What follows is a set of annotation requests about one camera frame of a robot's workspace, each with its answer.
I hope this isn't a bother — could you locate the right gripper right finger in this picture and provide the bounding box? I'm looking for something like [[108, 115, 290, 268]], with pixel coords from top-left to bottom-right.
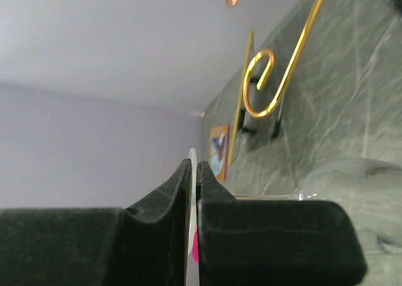
[[197, 162, 367, 285]]

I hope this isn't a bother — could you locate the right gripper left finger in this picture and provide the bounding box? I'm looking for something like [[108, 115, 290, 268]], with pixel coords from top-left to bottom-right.
[[1, 159, 192, 285]]

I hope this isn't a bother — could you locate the pink wine glass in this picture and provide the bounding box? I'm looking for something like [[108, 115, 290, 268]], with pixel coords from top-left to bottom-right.
[[191, 230, 199, 264]]

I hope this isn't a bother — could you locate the clear wine glass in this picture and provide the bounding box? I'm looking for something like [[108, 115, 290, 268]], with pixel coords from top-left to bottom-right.
[[185, 147, 402, 286]]

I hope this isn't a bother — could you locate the gold black wine glass rack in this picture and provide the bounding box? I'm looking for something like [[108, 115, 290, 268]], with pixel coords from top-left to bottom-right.
[[236, 0, 324, 119]]

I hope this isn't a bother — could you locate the orange picture book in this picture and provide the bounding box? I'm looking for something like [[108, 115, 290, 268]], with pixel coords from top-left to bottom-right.
[[209, 124, 230, 182]]

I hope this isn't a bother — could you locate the yellow framed whiteboard tablet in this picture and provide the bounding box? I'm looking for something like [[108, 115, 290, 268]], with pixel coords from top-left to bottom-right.
[[227, 31, 286, 165]]

